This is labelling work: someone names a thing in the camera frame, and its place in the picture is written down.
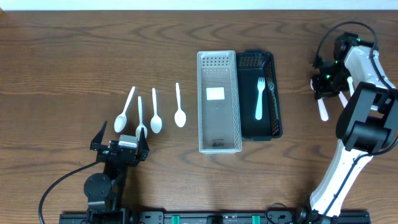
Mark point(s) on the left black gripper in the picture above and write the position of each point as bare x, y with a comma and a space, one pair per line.
116, 156

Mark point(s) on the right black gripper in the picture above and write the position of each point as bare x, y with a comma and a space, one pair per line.
322, 89

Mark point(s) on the white plastic spoon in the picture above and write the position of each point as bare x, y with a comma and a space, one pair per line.
156, 121
140, 118
322, 109
121, 120
180, 116

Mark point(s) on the white plastic fork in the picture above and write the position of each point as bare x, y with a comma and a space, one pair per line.
343, 99
350, 84
260, 88

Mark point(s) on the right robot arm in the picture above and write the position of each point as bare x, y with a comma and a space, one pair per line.
366, 127

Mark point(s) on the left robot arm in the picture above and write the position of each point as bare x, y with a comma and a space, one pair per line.
105, 190

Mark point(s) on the black plastic basket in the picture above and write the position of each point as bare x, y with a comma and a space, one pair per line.
251, 65

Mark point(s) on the clear plastic basket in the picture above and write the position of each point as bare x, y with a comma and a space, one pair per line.
219, 124

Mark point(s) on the white label in basket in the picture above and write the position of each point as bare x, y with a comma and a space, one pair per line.
215, 93

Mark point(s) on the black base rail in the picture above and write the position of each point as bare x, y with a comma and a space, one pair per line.
214, 217

